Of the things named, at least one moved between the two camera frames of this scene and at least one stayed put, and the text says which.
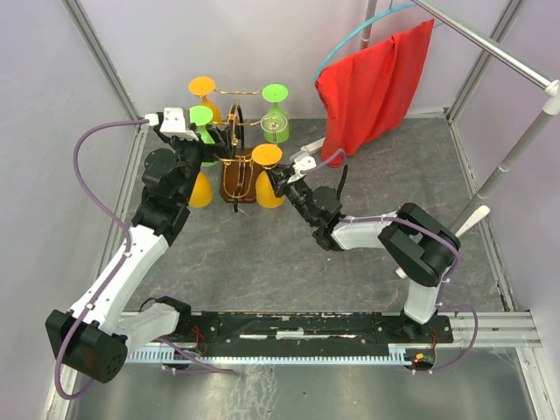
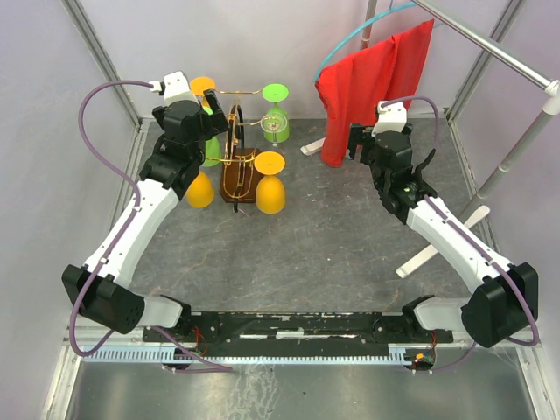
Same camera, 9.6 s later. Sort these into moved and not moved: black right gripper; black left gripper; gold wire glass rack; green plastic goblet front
Moved: black right gripper; black left gripper
Not moved: green plastic goblet front; gold wire glass rack
